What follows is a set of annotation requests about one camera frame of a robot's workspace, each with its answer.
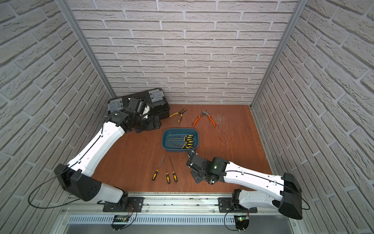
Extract right controller board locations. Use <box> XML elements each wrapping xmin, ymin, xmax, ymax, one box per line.
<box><xmin>234</xmin><ymin>215</ymin><xmax>250</xmax><ymax>232</ymax></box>

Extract orange handled pliers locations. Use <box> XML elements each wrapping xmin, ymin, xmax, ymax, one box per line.
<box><xmin>192</xmin><ymin>110</ymin><xmax>217</xmax><ymax>128</ymax></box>

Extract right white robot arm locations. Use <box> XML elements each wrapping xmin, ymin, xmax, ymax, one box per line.
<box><xmin>186</xmin><ymin>153</ymin><xmax>303</xmax><ymax>220</ymax></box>

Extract left controller board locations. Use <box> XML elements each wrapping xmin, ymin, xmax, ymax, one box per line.
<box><xmin>111</xmin><ymin>215</ymin><xmax>132</xmax><ymax>231</ymax></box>

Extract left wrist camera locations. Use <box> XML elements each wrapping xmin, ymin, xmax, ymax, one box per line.
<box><xmin>124</xmin><ymin>97</ymin><xmax>149</xmax><ymax>118</ymax></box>

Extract controller board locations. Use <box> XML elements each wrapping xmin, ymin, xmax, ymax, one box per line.
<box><xmin>111</xmin><ymin>215</ymin><xmax>132</xmax><ymax>231</ymax></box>
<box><xmin>234</xmin><ymin>215</ymin><xmax>250</xmax><ymax>232</ymax></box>

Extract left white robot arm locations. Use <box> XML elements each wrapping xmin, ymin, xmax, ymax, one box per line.
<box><xmin>54</xmin><ymin>111</ymin><xmax>162</xmax><ymax>206</ymax></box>

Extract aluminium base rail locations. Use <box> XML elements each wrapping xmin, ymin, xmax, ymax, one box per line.
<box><xmin>58</xmin><ymin>193</ymin><xmax>296</xmax><ymax>227</ymax></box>

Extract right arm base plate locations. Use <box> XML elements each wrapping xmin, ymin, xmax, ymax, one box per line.
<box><xmin>218</xmin><ymin>198</ymin><xmax>258</xmax><ymax>214</ymax></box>

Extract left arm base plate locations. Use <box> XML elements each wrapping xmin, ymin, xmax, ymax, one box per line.
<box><xmin>103</xmin><ymin>196</ymin><xmax>145</xmax><ymax>213</ymax></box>

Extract teal plastic storage box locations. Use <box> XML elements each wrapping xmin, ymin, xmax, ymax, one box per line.
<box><xmin>162</xmin><ymin>128</ymin><xmax>199</xmax><ymax>153</ymax></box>

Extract yellow handled pliers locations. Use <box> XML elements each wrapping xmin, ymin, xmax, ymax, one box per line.
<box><xmin>169</xmin><ymin>108</ymin><xmax>187</xmax><ymax>123</ymax></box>

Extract black plastic toolbox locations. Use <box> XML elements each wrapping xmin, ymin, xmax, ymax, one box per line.
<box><xmin>108</xmin><ymin>88</ymin><xmax>170</xmax><ymax>120</ymax></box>

